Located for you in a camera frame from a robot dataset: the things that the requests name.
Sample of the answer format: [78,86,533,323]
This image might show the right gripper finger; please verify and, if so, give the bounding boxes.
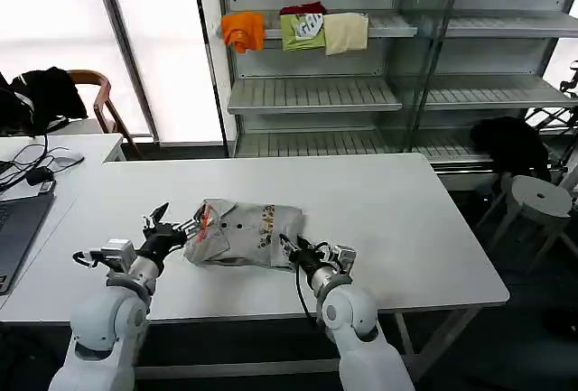
[294,235,319,255]
[277,233,298,264]

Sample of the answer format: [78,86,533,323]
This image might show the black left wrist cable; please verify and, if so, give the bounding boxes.
[71,249,112,271]

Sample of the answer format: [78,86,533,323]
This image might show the black desk cables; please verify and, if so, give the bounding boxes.
[0,132,85,190]

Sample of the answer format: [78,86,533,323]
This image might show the black power adapter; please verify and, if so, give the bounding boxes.
[25,168,54,187]

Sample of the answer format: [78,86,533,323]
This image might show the grey metal shelf with clothes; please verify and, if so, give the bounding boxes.
[211,0,578,176]

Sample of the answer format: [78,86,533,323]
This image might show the brown wooden chair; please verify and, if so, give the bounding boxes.
[66,70,142,160]

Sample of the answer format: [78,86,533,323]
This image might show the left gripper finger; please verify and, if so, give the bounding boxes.
[172,210,213,239]
[141,201,171,230]

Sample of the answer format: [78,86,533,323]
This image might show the black garment heap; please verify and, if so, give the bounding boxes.
[469,116,553,184]

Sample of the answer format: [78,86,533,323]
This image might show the white round stool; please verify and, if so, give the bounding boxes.
[477,174,573,275]

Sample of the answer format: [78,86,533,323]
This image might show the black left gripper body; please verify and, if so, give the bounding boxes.
[140,222,187,260]

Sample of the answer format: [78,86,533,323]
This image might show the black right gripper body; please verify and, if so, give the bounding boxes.
[288,246,324,275]

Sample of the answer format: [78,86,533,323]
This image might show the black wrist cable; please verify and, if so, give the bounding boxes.
[294,260,327,330]
[71,249,112,271]

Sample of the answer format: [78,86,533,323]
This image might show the black folding frame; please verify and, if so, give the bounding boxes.
[523,60,578,184]

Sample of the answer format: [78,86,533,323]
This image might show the dark grey laptop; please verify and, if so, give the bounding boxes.
[0,191,56,295]

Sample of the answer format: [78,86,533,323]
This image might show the grey window post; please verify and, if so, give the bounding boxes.
[88,0,162,146]

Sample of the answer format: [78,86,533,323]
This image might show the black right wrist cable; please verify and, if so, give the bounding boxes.
[294,260,327,330]

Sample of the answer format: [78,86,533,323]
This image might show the grey printed t-shirt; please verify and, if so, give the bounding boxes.
[182,198,306,271]

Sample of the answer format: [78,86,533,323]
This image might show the grey metal table frame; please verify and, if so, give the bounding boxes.
[133,303,480,382]

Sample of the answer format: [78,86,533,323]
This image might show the black jacket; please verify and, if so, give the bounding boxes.
[0,66,89,137]

